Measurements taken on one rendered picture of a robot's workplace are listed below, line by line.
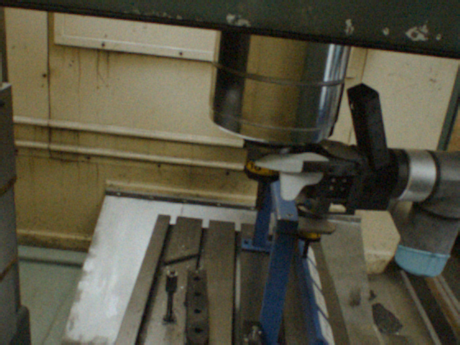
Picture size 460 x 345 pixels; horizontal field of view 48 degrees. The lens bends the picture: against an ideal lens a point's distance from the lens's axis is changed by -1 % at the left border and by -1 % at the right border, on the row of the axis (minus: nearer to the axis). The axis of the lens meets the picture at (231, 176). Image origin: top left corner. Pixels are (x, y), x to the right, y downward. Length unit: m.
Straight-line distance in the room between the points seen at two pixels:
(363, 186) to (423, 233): 0.13
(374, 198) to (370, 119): 0.12
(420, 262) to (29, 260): 1.46
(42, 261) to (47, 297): 0.19
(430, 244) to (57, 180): 1.37
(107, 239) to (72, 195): 0.25
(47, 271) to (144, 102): 0.69
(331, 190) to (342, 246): 1.11
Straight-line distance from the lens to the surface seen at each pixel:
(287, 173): 0.64
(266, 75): 0.56
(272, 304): 1.05
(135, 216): 1.78
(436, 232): 0.81
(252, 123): 0.58
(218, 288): 1.31
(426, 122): 1.80
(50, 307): 1.78
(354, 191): 0.70
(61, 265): 1.95
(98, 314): 1.59
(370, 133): 0.69
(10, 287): 1.11
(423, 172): 0.74
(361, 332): 1.59
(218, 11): 0.50
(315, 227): 0.96
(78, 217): 1.93
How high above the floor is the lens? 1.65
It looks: 23 degrees down
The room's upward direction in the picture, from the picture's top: 7 degrees clockwise
